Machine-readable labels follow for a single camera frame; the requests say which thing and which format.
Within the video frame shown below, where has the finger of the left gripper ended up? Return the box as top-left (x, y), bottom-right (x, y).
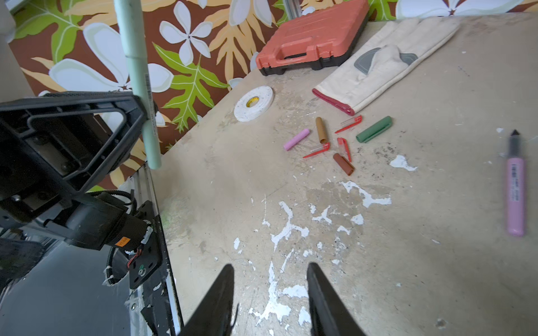
top-left (1, 92), bottom-right (147, 223)

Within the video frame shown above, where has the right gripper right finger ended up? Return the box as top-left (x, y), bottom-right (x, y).
top-left (307, 263), bottom-right (366, 336)

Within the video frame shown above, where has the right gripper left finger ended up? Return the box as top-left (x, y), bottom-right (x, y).
top-left (179, 264), bottom-right (234, 336)

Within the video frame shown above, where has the light green pen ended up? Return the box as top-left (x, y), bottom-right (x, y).
top-left (113, 0), bottom-right (162, 169)

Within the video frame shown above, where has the brown marker cap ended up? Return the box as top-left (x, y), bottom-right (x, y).
top-left (333, 153), bottom-right (355, 176)

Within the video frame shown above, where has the red pen cap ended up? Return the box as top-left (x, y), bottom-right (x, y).
top-left (335, 115), bottom-right (362, 134)
top-left (337, 137), bottom-right (352, 162)
top-left (303, 142), bottom-right (331, 159)

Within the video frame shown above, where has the dark green pen cap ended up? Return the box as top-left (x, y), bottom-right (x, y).
top-left (356, 116), bottom-right (393, 144)

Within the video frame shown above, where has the pink pen cap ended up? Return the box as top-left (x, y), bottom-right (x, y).
top-left (284, 129), bottom-right (310, 151)

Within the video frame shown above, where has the brown gold pen cap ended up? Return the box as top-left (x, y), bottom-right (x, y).
top-left (315, 117), bottom-right (329, 144)

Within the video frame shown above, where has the pink pen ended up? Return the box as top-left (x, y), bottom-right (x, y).
top-left (506, 130), bottom-right (525, 237)

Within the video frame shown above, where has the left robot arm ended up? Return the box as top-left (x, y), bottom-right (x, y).
top-left (1, 92), bottom-right (151, 258)

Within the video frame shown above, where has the white tape roll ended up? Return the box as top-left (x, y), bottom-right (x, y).
top-left (233, 85), bottom-right (274, 123)

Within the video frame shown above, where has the beige work glove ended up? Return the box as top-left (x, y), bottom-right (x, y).
top-left (312, 17), bottom-right (460, 116)

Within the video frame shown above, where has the red plastic tool case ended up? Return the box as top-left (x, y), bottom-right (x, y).
top-left (256, 0), bottom-right (369, 76)

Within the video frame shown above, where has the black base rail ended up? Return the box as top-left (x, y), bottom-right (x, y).
top-left (126, 165), bottom-right (184, 335)

